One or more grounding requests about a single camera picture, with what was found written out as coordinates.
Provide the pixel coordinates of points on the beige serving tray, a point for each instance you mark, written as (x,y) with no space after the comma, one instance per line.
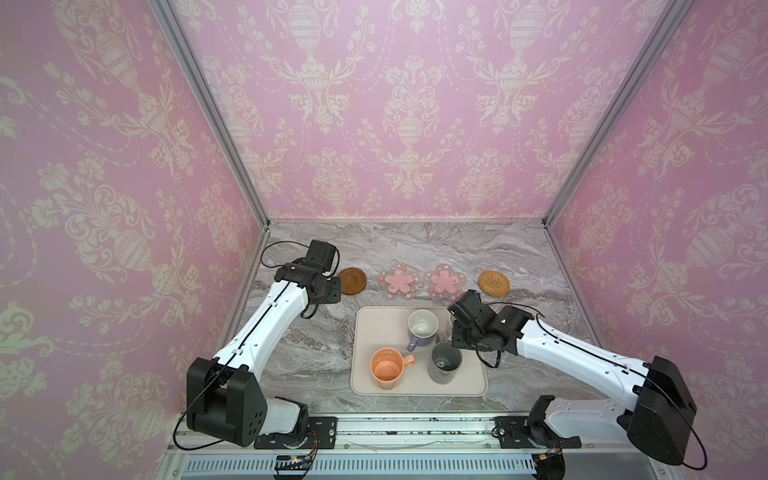
(380,327)

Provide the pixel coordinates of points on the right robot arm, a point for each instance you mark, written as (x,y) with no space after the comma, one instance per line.
(656,408)

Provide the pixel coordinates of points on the pink flower coaster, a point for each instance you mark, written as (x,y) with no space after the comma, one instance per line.
(444,282)
(399,282)

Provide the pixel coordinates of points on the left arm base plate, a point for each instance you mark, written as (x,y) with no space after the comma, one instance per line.
(309,432)

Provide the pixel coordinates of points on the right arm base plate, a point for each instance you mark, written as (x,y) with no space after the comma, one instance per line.
(518,432)

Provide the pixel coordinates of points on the rattan woven round coaster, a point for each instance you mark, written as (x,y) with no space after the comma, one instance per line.
(494,283)

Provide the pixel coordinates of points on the lavender white mug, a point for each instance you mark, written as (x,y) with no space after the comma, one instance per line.
(423,326)

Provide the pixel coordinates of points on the left aluminium corner post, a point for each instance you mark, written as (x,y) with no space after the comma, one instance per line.
(194,74)

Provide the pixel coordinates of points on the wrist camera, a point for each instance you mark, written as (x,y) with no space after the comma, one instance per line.
(471,312)
(320,255)

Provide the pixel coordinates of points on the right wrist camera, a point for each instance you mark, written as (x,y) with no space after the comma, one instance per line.
(471,312)

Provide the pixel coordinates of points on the brown wooden round coaster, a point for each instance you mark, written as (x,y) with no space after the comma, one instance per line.
(352,280)

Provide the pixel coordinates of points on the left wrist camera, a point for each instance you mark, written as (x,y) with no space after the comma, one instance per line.
(320,255)

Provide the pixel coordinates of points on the orange pink mug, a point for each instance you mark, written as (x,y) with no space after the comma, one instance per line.
(387,366)

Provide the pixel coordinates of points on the grey mug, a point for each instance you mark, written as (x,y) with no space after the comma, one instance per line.
(444,363)

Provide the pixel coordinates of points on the aluminium corner post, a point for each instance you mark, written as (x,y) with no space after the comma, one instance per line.
(194,74)
(661,33)

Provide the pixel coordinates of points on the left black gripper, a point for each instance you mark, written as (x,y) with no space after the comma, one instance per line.
(336,292)

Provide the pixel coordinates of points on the right aluminium corner post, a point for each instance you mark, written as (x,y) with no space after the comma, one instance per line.
(661,33)

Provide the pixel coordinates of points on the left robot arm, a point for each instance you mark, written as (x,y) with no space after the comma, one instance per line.
(224,398)

